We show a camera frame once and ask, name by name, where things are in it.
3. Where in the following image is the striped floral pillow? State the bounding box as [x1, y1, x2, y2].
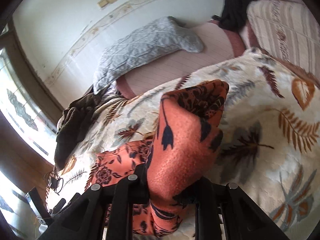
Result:
[247, 0, 319, 77]

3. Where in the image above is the orange floral print garment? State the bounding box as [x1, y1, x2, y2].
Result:
[87, 80, 229, 237]

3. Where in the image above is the stained glass window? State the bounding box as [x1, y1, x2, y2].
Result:
[1, 24, 56, 239]

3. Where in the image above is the grey quilted pillow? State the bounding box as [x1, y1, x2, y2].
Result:
[93, 16, 204, 94]

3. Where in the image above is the cream leaf-pattern fleece blanket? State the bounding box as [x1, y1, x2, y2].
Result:
[46, 48, 319, 239]

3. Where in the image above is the black garment at headboard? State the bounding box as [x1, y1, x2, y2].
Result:
[212, 0, 254, 31]

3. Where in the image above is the dark brown fuzzy garment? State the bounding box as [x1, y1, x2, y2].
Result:
[54, 88, 106, 171]

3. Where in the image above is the black charger with cable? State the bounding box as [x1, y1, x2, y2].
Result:
[43, 170, 63, 194]

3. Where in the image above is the pink bed sheet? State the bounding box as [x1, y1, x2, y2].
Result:
[116, 0, 320, 100]

